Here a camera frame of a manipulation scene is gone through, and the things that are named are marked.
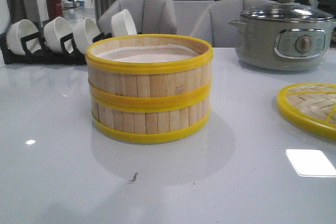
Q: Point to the yellow woven bamboo steamer lid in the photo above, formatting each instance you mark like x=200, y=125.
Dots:
x=310, y=106

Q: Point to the bamboo steamer basket yellow rims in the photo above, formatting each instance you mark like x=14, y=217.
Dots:
x=150, y=127

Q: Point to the white paper steamer liner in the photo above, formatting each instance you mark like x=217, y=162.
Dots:
x=149, y=54

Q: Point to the right grey upholstered chair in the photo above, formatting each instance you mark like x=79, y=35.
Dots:
x=212, y=23

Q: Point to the grey upholstered chair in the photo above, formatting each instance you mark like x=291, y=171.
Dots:
x=149, y=16
x=212, y=23

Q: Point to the left grey upholstered chair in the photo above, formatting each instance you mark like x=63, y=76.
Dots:
x=149, y=16

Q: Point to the white bowl far right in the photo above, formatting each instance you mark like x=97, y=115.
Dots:
x=122, y=24

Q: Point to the white bowl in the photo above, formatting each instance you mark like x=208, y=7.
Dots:
x=53, y=31
x=122, y=24
x=16, y=31
x=84, y=32

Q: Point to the green electric cooking pot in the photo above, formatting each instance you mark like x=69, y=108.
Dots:
x=285, y=46

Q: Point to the black dish rack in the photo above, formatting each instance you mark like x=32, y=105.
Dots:
x=70, y=54

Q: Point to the red box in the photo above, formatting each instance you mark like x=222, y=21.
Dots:
x=54, y=9

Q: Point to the glass pot lid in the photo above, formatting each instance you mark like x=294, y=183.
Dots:
x=287, y=11

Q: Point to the white bowl far left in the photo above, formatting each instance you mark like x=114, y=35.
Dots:
x=16, y=31

